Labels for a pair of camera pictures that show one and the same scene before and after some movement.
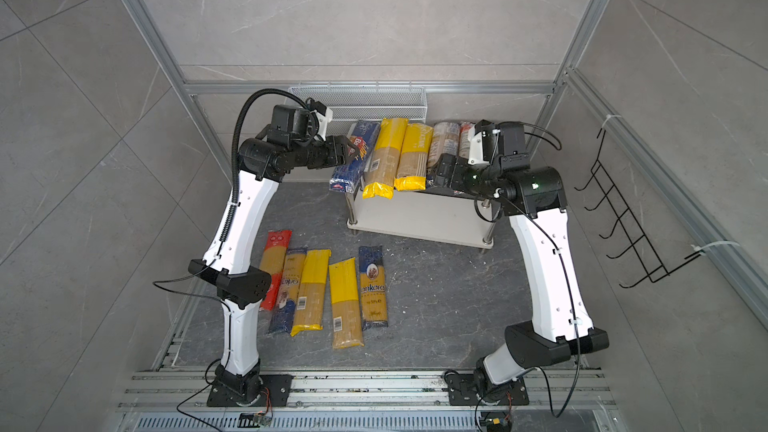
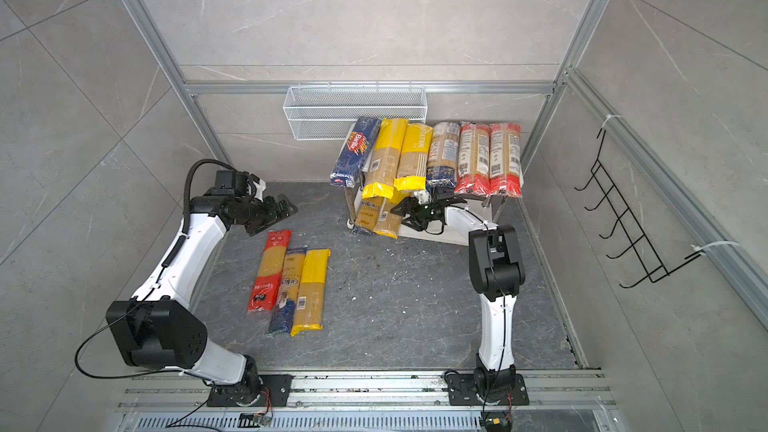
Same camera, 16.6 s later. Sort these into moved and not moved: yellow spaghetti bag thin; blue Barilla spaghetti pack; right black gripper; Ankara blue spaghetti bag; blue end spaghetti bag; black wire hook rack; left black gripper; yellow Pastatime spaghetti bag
Moved: right black gripper; left black gripper
Not moved: blue Barilla spaghetti pack; blue end spaghetti bag; yellow Pastatime spaghetti bag; yellow spaghetti bag thin; black wire hook rack; Ankara blue spaghetti bag
